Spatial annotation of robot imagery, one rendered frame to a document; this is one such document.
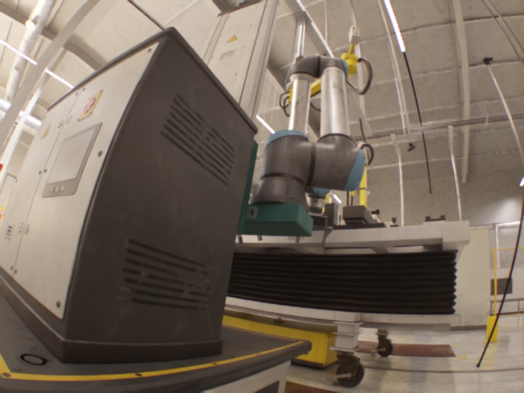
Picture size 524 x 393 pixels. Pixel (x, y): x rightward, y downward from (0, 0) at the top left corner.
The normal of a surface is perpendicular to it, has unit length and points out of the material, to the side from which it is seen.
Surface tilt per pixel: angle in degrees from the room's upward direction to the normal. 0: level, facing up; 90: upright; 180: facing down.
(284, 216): 90
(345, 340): 90
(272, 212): 90
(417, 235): 90
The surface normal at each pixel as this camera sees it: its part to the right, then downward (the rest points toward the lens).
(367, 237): -0.55, -0.36
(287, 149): -0.03, -0.36
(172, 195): 0.89, -0.04
